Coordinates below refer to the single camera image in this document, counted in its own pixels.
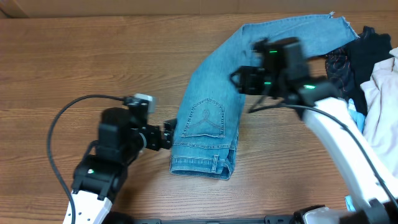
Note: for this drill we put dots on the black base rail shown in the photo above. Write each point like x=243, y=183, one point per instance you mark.
x=120, y=218

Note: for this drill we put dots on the pale pink garment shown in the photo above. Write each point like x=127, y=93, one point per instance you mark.
x=380, y=129

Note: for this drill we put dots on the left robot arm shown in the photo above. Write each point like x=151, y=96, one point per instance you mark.
x=98, y=178

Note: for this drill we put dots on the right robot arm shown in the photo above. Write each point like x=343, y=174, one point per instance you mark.
x=372, y=188

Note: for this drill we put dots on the light blue denim jeans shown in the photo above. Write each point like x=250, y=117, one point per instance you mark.
x=207, y=132

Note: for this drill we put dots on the black patterned garment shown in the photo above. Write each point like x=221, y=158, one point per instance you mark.
x=352, y=64

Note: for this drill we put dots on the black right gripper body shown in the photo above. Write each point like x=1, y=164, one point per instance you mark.
x=265, y=83

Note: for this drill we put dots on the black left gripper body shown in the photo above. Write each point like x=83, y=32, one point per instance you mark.
x=153, y=140

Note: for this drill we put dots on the light blue shirt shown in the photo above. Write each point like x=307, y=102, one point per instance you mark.
x=357, y=117

